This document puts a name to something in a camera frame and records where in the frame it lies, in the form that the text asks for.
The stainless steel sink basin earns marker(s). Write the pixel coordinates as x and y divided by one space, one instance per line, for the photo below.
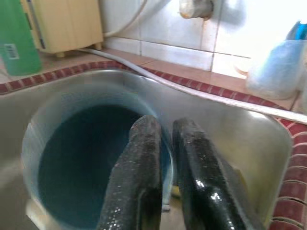
227 143

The blue bunny mug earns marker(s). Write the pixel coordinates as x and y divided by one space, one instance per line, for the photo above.
72 167

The clear toothbrush cup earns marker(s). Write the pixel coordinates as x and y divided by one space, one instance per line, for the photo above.
271 72

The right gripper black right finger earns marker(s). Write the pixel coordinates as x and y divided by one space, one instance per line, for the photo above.
204 187

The white curved water tube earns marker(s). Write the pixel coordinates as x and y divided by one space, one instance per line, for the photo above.
134 19

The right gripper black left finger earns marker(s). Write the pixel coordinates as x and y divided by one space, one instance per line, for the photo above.
134 179

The green liquid soap bottle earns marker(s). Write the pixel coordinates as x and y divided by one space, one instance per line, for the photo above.
19 36

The beige water ionizer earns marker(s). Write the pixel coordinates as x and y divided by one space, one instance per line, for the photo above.
72 24

